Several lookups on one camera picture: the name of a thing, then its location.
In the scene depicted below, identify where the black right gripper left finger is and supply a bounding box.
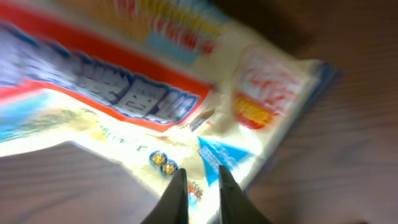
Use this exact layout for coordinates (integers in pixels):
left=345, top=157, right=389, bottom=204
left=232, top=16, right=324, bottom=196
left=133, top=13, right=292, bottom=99
left=141, top=169, right=189, bottom=224

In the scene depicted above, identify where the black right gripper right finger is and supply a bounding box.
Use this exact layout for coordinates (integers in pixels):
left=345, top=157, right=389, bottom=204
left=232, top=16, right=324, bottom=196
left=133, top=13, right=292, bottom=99
left=219, top=166, right=272, bottom=224

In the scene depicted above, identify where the yellow snack bag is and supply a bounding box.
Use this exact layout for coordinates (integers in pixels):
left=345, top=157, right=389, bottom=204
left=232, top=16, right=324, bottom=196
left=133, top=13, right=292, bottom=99
left=1, top=1, right=336, bottom=223

